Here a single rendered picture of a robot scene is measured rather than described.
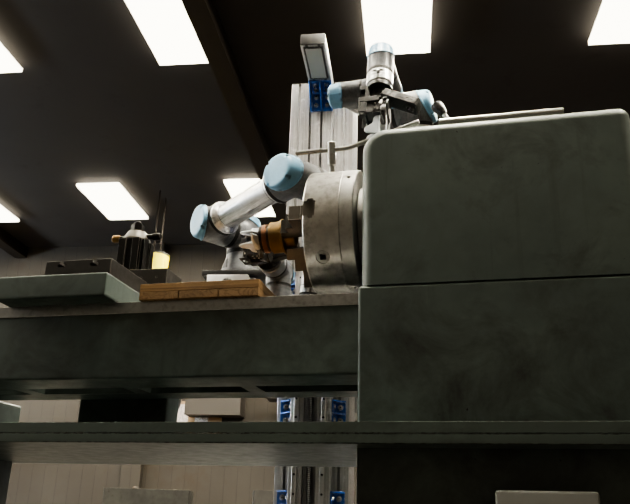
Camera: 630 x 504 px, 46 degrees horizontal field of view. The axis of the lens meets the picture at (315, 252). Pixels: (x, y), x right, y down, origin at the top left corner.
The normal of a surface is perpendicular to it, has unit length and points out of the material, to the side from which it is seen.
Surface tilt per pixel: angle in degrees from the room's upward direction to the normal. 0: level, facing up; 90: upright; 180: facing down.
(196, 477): 90
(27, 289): 90
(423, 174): 90
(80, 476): 90
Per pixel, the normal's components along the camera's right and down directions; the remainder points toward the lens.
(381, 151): -0.23, -0.34
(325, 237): -0.22, 0.09
